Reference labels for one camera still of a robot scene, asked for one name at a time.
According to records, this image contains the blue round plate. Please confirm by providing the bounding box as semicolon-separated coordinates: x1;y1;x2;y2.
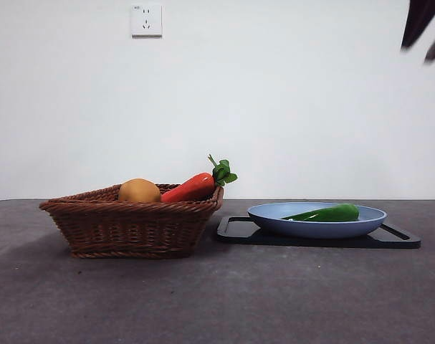
247;201;388;240

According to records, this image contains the white wall power socket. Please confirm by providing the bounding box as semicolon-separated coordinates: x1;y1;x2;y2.
131;3;163;39

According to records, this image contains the black rectangular tray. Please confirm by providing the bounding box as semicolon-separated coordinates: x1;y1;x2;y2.
216;215;422;250

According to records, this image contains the brown wicker basket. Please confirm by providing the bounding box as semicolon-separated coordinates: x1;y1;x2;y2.
39;183;225;260

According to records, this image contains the orange carrot with green leaves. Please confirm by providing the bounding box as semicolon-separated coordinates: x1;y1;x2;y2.
160;153;239;204

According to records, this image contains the green chili pepper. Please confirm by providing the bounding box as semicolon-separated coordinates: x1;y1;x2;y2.
279;203;360;223

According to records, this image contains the yellow-brown round potato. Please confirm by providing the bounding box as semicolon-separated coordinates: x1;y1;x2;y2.
118;178;162;204

